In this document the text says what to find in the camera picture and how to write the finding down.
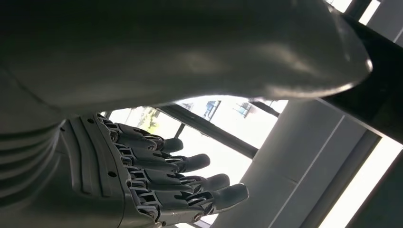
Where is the dark window frame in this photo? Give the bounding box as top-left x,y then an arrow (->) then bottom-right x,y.
155,0 -> 374,160

